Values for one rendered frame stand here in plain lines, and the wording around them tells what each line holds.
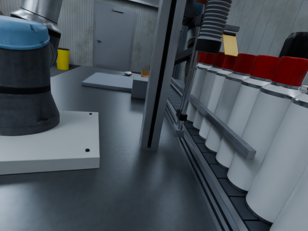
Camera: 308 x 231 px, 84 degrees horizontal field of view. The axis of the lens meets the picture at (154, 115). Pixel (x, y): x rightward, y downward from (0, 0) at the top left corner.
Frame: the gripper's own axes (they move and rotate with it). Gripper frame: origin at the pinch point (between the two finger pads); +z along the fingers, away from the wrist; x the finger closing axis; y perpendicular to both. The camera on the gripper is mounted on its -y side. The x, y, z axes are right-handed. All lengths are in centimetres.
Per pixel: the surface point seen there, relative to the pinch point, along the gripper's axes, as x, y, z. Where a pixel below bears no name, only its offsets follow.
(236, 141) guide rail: -31.7, -3.7, 15.5
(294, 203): -39.2, -2.4, 21.6
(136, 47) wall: 536, -14, -317
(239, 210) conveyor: -32.3, -3.6, 24.9
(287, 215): -38.4, -2.4, 23.1
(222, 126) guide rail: -27.8, -3.7, 13.0
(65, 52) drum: 473, -227, -225
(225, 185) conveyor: -28.4, -3.3, 22.7
